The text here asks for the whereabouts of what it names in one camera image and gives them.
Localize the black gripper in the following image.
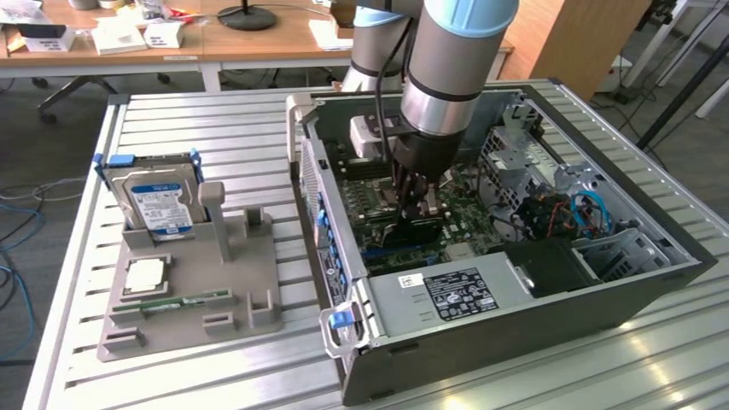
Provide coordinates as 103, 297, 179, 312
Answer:
390, 130, 460, 181

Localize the black graphics card green board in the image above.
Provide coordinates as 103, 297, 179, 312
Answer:
364, 215, 446, 253

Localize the CPU socket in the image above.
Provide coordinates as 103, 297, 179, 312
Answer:
370, 177, 400, 210

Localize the green motherboard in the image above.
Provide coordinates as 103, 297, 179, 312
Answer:
335, 149, 508, 277

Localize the blue expansion slot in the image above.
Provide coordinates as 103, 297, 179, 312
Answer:
364, 245, 423, 258

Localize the white paper stack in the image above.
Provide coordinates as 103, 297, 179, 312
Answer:
310, 19, 356, 52

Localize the grey power supply unit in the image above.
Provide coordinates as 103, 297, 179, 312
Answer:
364, 251, 538, 338

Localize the brown cardboard box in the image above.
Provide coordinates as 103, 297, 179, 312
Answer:
330, 0, 359, 30

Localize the wooden desk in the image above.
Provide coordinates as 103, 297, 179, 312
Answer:
0, 0, 208, 93
200, 0, 518, 93

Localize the wooden cabinet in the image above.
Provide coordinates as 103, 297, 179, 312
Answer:
500, 0, 655, 102

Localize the black round lamp base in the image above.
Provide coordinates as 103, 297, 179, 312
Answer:
216, 0, 279, 32

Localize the dark grey PC case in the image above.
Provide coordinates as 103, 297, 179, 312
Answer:
284, 78, 719, 407

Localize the black tripod pole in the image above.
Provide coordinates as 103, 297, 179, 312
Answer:
636, 42, 729, 150

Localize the hard disk with blue caddy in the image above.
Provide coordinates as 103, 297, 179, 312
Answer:
92, 148, 206, 243

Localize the grey plastic parts rack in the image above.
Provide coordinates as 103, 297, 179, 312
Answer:
96, 179, 287, 363

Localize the white box with label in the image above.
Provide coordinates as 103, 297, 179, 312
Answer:
142, 20, 187, 50

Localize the green RAM stick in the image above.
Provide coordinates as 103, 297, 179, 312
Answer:
112, 290, 232, 315

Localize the silver CPU chip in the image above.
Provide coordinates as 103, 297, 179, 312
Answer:
122, 259, 170, 294

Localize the plain white box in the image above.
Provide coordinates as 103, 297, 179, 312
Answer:
91, 17, 148, 56

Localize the white box with black top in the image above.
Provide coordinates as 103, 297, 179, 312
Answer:
15, 23, 78, 53

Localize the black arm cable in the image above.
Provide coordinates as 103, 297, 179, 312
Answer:
374, 20, 415, 163

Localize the blue disk wire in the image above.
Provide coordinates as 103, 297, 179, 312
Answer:
572, 190, 615, 238

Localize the white table frame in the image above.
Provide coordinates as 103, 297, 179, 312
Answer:
620, 0, 729, 120

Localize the blue floor cable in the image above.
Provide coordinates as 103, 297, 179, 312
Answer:
0, 203, 46, 364

